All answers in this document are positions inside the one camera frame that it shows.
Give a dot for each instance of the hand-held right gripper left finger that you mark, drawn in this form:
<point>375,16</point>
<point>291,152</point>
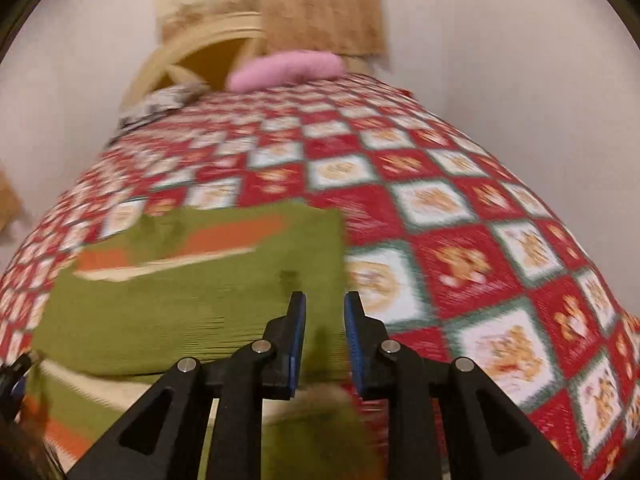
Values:
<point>298,332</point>

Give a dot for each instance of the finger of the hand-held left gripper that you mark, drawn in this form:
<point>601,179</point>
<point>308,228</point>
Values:
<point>15,380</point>

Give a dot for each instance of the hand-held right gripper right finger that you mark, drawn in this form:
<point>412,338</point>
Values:
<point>353,340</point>

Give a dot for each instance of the green knit sweater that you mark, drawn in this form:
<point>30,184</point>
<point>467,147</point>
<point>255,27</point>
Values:
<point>200,300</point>

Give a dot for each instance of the red checked printed bedspread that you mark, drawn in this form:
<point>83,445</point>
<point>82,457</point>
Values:
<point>450,220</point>

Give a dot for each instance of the pink pillow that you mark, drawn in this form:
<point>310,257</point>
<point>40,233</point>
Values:
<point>285,70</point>

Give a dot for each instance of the black and white patterned pillow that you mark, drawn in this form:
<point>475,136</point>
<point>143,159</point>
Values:
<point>160,102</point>

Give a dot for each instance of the cream wooden headboard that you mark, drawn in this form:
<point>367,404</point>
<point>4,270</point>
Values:
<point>200,40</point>

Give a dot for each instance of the beige patterned curtain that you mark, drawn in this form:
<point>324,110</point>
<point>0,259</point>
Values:
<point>320,10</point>

